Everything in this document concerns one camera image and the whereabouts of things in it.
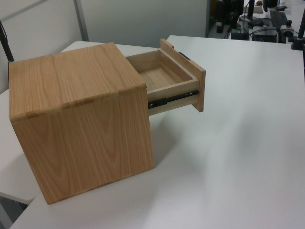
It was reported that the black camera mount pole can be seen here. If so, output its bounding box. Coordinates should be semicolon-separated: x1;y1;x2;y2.
0;20;15;63

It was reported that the wooden drawer cabinet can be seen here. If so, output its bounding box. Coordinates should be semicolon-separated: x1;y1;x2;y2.
8;42;154;206

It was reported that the wooden drawer with slot handle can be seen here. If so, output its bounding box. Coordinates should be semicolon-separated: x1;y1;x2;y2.
125;38;206;117

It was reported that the dark brown bottle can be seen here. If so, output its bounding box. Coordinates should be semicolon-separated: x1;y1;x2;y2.
215;0;226;34

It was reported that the dark keyboard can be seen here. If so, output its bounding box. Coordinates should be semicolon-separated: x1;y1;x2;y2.
269;10;290;28

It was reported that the emergency stop button box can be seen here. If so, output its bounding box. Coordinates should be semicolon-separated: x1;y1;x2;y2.
280;20;297;37

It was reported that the black metal drawer slide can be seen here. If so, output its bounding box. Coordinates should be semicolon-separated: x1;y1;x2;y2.
147;90;200;110

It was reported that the grey aluminium partition post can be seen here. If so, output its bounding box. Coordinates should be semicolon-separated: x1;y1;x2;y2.
73;0;90;42

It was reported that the small black box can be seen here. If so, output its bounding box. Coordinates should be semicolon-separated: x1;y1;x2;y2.
232;29;249;40

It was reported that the black monitor stand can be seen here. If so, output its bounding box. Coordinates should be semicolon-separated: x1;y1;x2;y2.
238;0;264;27

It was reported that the black electronics box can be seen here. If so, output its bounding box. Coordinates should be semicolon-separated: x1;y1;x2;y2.
252;28;279;43

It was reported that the black clamped mount pole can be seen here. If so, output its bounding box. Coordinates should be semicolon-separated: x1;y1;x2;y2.
291;0;305;51

